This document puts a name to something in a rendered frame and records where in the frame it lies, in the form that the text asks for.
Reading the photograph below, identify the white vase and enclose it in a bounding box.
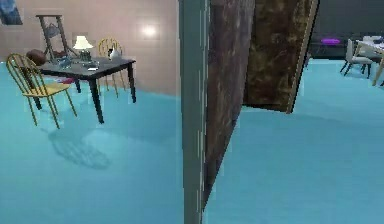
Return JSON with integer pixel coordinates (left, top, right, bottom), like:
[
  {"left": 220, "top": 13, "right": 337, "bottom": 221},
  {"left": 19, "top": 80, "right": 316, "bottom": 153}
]
[{"left": 108, "top": 48, "right": 122, "bottom": 61}]

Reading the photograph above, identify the brown wooden room door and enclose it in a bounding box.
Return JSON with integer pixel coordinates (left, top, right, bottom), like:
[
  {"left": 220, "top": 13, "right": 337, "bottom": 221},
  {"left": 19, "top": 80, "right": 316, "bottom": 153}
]
[{"left": 243, "top": 0, "right": 320, "bottom": 115}]

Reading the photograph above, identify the white shade table lamp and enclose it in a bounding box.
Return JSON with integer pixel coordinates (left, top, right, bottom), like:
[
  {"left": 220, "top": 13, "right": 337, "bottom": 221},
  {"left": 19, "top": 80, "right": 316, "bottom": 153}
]
[{"left": 72, "top": 35, "right": 95, "bottom": 63}]

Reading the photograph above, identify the dark wooden ladder shelf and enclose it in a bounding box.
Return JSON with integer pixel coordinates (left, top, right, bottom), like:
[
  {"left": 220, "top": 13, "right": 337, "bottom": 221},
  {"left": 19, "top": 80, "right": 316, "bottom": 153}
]
[{"left": 35, "top": 14, "right": 78, "bottom": 62}]

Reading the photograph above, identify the black dining table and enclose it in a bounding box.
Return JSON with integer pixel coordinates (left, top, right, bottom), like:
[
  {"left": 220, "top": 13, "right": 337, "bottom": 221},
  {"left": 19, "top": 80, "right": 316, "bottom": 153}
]
[{"left": 33, "top": 56, "right": 138, "bottom": 125}]

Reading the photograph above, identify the pale wooden table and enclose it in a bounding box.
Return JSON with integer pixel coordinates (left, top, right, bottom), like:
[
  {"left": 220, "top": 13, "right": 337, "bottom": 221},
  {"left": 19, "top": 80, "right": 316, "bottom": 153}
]
[{"left": 355, "top": 37, "right": 384, "bottom": 87}]

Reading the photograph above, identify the white grey chair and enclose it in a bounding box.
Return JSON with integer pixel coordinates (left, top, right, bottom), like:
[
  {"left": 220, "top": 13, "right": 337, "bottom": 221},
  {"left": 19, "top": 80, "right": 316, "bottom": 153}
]
[{"left": 339, "top": 38, "right": 374, "bottom": 80}]

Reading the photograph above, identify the yellow wooden chair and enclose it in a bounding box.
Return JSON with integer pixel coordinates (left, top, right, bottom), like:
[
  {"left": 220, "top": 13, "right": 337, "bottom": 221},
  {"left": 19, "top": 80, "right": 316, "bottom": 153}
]
[
  {"left": 96, "top": 37, "right": 128, "bottom": 99},
  {"left": 5, "top": 53, "right": 78, "bottom": 130}
]

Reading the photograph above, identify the blue framed wall picture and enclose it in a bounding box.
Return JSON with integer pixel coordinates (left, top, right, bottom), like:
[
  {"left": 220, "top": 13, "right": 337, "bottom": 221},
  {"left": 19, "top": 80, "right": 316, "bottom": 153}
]
[{"left": 0, "top": 0, "right": 24, "bottom": 26}]

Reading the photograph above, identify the clear glass object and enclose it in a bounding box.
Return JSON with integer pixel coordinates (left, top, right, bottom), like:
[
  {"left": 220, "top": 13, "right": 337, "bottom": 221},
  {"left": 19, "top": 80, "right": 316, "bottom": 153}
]
[{"left": 55, "top": 55, "right": 74, "bottom": 70}]

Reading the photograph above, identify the brown basketball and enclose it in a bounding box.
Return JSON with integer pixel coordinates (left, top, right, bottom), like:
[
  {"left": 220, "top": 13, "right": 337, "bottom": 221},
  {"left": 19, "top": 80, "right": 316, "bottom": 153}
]
[{"left": 25, "top": 49, "right": 47, "bottom": 67}]

